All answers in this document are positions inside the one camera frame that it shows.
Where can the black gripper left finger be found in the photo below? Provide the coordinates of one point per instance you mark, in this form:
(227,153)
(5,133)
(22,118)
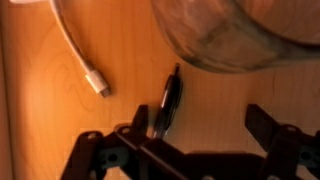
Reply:
(141,118)

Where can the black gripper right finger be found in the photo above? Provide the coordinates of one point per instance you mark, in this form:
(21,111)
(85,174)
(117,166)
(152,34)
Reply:
(283,150)

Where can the black pen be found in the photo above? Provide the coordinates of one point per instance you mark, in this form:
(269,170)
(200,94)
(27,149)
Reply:
(170,100)

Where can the clear glass jar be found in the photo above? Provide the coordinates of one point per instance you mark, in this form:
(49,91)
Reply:
(233,36)

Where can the white adapter dongle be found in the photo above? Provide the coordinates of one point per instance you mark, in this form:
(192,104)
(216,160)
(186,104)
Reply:
(95,80)

